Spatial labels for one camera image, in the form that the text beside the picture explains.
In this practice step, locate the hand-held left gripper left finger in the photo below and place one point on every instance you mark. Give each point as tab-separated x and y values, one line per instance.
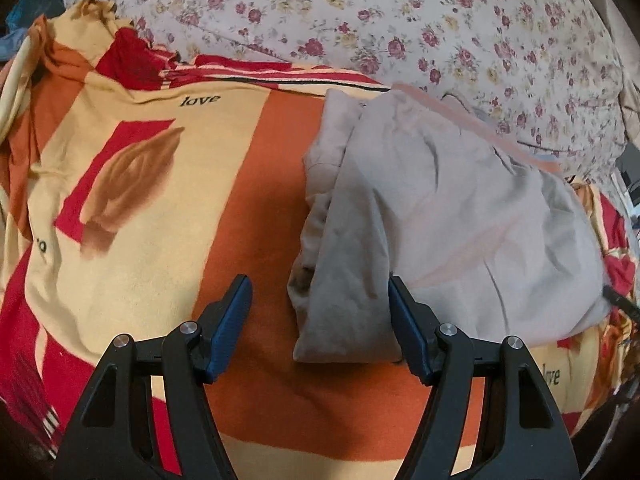
230	330

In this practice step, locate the grey button-up jacket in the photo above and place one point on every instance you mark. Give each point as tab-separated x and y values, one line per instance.
450	220

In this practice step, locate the orange red yellow printed blanket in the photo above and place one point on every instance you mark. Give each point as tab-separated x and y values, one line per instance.
150	210

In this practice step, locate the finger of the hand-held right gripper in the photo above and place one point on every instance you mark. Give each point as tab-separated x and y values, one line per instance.
620	302

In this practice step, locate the teal cloth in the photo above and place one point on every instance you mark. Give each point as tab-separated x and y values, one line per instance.
30	5

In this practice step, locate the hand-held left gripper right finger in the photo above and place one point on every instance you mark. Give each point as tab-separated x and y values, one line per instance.
410	330

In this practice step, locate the floral quilt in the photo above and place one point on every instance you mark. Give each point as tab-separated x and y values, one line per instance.
400	25

